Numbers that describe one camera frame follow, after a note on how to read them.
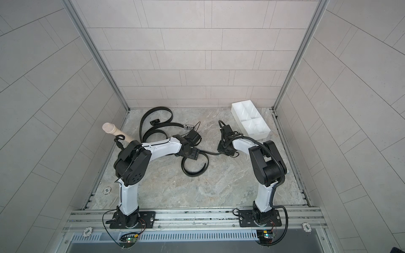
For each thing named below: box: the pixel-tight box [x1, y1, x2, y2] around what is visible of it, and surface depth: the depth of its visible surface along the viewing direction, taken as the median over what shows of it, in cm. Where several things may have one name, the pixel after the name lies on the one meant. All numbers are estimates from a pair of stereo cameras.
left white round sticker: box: [83, 226, 93, 238], surface depth 69 cm
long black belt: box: [180, 149, 222, 178], surface depth 88 cm
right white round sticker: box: [301, 222, 312, 233], surface depth 71 cm
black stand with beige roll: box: [102, 122, 134, 151], surface depth 78 cm
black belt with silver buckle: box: [139, 106, 195, 143], surface depth 107 cm
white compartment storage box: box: [230, 100, 272, 141], surface depth 110 cm
